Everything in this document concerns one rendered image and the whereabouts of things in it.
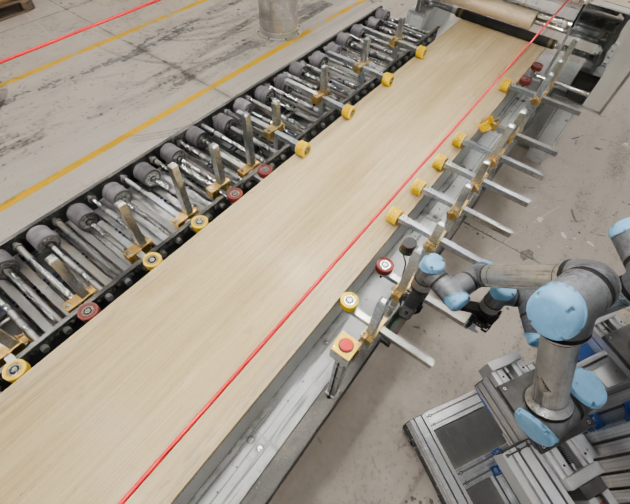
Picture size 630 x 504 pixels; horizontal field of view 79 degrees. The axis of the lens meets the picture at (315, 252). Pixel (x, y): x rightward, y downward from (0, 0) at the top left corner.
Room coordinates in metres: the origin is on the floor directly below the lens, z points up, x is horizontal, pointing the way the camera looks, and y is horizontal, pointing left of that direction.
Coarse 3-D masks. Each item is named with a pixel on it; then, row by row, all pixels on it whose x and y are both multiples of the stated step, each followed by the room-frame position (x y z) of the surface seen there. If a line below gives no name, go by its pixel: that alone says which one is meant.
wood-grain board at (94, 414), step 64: (448, 64) 2.77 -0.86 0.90; (512, 64) 2.84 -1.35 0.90; (384, 128) 1.96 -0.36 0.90; (448, 128) 2.01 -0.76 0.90; (256, 192) 1.35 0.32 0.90; (320, 192) 1.39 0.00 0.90; (384, 192) 1.42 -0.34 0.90; (192, 256) 0.93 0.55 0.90; (256, 256) 0.96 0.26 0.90; (320, 256) 0.99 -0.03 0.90; (128, 320) 0.61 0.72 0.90; (192, 320) 0.63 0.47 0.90; (256, 320) 0.65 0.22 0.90; (320, 320) 0.67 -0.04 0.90; (64, 384) 0.34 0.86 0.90; (128, 384) 0.36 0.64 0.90; (192, 384) 0.38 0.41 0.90; (256, 384) 0.40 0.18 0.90; (0, 448) 0.13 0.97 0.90; (64, 448) 0.14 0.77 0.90; (128, 448) 0.16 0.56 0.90; (192, 448) 0.17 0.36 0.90
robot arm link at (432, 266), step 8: (424, 256) 0.73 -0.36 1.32; (432, 256) 0.73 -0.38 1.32; (440, 256) 0.73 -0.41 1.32; (424, 264) 0.70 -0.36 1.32; (432, 264) 0.70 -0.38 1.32; (440, 264) 0.70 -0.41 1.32; (416, 272) 0.72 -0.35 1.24; (424, 272) 0.69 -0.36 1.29; (432, 272) 0.68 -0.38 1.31; (440, 272) 0.68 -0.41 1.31; (416, 280) 0.70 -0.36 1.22; (424, 280) 0.68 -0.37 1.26; (432, 280) 0.66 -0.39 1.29
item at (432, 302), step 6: (384, 276) 0.94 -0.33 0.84; (390, 276) 0.93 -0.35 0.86; (396, 276) 0.94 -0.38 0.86; (396, 282) 0.91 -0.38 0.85; (426, 300) 0.83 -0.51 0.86; (432, 300) 0.83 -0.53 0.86; (432, 306) 0.81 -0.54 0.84; (438, 306) 0.80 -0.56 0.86; (444, 306) 0.80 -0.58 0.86; (444, 312) 0.78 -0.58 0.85; (450, 312) 0.77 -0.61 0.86; (456, 312) 0.78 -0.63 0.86; (450, 318) 0.76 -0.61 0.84; (456, 318) 0.75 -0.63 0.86; (462, 318) 0.75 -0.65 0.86; (462, 324) 0.73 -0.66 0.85
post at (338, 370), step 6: (336, 366) 0.43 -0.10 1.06; (342, 366) 0.42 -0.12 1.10; (336, 372) 0.42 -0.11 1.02; (342, 372) 0.43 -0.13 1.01; (330, 378) 0.44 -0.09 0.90; (336, 378) 0.42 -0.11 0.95; (330, 384) 0.43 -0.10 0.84; (336, 384) 0.42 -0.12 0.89; (330, 390) 0.42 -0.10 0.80; (336, 390) 0.43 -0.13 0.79; (330, 396) 0.42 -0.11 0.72
